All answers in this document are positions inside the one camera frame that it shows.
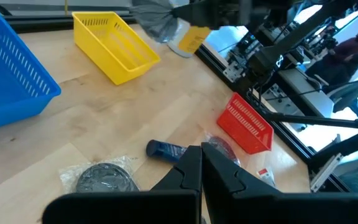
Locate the small white toothpaste tube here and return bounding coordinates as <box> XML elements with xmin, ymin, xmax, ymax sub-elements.
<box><xmin>255</xmin><ymin>167</ymin><xmax>277</xmax><ymax>188</ymax></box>

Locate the blue plastic basket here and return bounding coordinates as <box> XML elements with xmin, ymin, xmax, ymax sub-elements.
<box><xmin>0</xmin><ymin>7</ymin><xmax>62</xmax><ymax>134</ymax></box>

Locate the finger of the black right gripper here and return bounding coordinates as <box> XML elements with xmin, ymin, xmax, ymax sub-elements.
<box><xmin>171</xmin><ymin>0</ymin><xmax>220</xmax><ymax>30</ymax></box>

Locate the person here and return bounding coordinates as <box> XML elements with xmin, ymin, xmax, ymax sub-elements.
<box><xmin>305</xmin><ymin>23</ymin><xmax>358</xmax><ymax>78</ymax></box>
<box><xmin>321</xmin><ymin>53</ymin><xmax>358</xmax><ymax>91</ymax></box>

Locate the yellow plastic basket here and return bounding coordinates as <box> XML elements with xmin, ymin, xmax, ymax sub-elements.
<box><xmin>71</xmin><ymin>11</ymin><xmax>162</xmax><ymax>86</ymax></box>

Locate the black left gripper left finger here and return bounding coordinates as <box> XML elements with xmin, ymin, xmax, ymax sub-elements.
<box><xmin>41</xmin><ymin>144</ymin><xmax>203</xmax><ymax>224</ymax></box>

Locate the dark blue travel tube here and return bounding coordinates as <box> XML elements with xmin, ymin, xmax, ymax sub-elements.
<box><xmin>145</xmin><ymin>139</ymin><xmax>188</xmax><ymax>163</ymax></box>

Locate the white desk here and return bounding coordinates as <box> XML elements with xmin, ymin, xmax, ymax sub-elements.
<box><xmin>278</xmin><ymin>68</ymin><xmax>335</xmax><ymax>119</ymax></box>

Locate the red plastic basket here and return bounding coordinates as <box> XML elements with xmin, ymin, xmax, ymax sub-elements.
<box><xmin>216</xmin><ymin>91</ymin><xmax>275</xmax><ymax>156</ymax></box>

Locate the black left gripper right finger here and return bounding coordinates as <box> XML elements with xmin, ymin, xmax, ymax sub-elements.
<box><xmin>200</xmin><ymin>142</ymin><xmax>358</xmax><ymax>224</ymax></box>

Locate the grey office chair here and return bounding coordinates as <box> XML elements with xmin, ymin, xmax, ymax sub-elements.
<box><xmin>328</xmin><ymin>81</ymin><xmax>358</xmax><ymax>113</ymax></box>

